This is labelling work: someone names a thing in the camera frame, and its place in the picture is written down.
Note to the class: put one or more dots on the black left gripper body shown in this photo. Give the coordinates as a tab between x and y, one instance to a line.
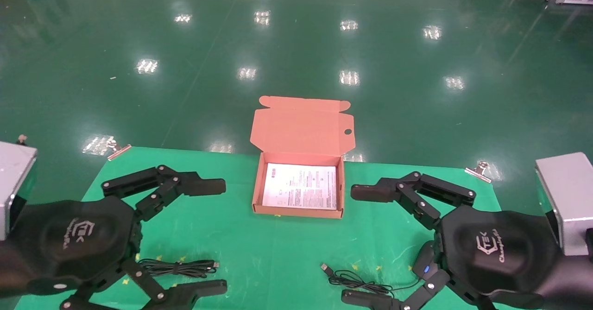
69	240

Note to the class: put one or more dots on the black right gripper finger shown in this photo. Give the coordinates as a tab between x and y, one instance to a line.
417	298
407	189

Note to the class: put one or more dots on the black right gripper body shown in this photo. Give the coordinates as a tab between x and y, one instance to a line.
500	249

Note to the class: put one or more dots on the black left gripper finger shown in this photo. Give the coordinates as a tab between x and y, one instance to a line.
194	294
176	182

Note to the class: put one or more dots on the open brown cardboard box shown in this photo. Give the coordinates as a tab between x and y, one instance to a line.
301	129

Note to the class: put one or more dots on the metal binder clip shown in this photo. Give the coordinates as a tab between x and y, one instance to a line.
118	151
478	172

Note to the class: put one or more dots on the green table cloth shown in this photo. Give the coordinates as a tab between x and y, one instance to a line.
241	240

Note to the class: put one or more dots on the white printed instruction sheet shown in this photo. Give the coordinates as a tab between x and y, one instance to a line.
299	187

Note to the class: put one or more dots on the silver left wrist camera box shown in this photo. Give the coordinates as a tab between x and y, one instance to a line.
14	180

